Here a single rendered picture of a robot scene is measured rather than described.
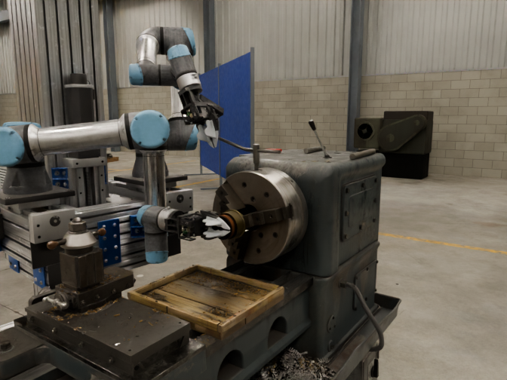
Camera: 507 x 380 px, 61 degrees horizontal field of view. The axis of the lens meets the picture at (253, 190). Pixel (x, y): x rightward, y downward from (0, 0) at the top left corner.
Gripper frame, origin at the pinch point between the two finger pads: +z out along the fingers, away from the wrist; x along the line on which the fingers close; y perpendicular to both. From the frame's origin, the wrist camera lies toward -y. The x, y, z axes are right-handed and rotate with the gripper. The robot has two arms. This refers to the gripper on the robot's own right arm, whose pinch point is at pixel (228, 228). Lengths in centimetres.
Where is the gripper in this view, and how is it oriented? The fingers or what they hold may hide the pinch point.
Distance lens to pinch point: 128.8
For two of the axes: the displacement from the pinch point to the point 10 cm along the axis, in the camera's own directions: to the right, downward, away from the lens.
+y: -5.9, 1.4, -8.0
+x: 0.0, -9.8, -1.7
